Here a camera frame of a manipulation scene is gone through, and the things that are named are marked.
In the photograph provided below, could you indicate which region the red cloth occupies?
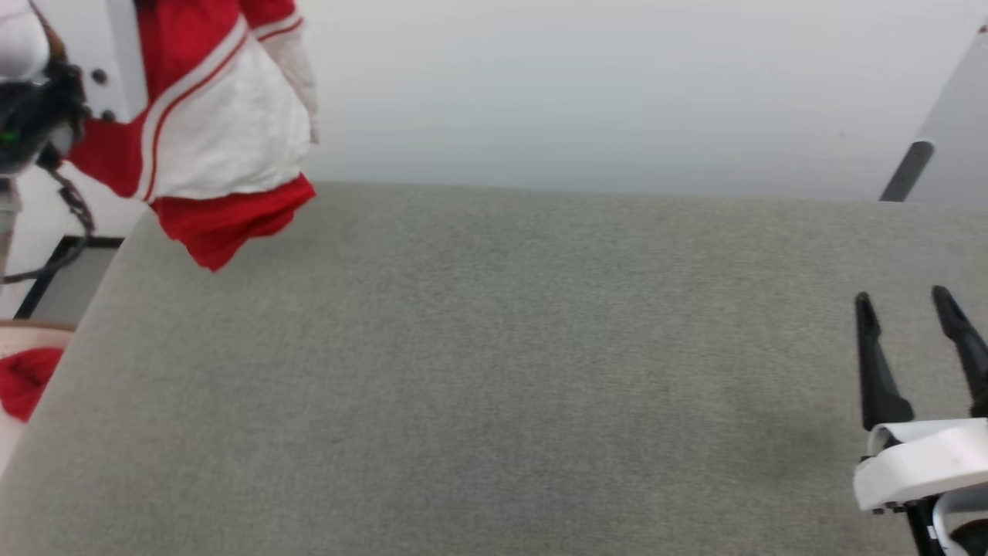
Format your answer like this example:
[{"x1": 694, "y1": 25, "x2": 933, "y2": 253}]
[{"x1": 0, "y1": 347, "x2": 66, "y2": 423}]

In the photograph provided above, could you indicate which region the tan laundry basket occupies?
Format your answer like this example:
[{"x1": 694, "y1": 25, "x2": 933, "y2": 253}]
[{"x1": 0, "y1": 320, "x2": 76, "y2": 464}]

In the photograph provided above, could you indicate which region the red and white jersey garment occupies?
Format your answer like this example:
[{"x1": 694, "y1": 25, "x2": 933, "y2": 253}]
[{"x1": 68, "y1": 0, "x2": 320, "y2": 273}]

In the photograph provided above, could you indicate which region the white board panel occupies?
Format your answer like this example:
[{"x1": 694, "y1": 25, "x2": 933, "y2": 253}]
[{"x1": 907, "y1": 23, "x2": 988, "y2": 208}]

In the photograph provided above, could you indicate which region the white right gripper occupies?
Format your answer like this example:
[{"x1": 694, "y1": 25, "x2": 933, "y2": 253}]
[{"x1": 853, "y1": 286, "x2": 988, "y2": 556}]

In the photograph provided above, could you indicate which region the grey pole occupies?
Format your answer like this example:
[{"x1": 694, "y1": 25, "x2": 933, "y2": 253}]
[{"x1": 880, "y1": 139, "x2": 936, "y2": 203}]

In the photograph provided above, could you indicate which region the black metal frame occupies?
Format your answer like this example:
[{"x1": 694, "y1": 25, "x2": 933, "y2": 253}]
[{"x1": 14, "y1": 236, "x2": 124, "y2": 320}]

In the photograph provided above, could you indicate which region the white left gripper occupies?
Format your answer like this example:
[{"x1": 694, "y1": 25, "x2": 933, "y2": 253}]
[{"x1": 46, "y1": 0, "x2": 149, "y2": 124}]

